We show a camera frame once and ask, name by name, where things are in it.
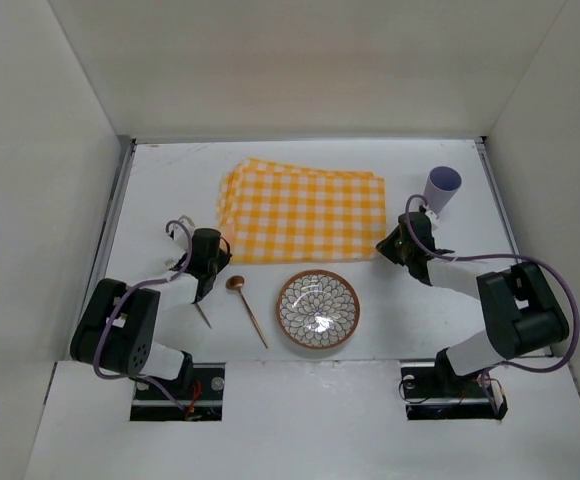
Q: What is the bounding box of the copper spoon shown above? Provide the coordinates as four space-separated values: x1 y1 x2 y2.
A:
226 275 269 349

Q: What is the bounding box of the silver fork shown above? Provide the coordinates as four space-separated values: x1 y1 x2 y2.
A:
195 302 213 329

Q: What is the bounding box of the lavender cup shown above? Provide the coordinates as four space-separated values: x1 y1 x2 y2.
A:
423 166 462 215

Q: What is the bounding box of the yellow white checkered cloth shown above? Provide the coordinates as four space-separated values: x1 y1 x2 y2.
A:
216 157 387 264

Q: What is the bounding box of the floral patterned bowl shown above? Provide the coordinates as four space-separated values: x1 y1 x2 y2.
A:
276 269 361 350

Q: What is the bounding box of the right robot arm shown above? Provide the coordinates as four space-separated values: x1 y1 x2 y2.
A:
376 212 574 388

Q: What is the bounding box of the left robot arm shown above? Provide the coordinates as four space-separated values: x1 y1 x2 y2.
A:
69 221 232 398

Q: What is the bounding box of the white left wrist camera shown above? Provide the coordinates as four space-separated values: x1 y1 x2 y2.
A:
165 215 196 270

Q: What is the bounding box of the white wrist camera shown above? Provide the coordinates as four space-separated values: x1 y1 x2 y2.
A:
165 215 196 270
418 204 439 230

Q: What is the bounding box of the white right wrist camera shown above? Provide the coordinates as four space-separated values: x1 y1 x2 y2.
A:
418 204 439 230

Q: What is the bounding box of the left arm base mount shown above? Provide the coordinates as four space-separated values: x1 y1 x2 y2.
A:
129 363 226 422

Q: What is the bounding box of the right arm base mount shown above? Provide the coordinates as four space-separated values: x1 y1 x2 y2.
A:
398 361 508 421

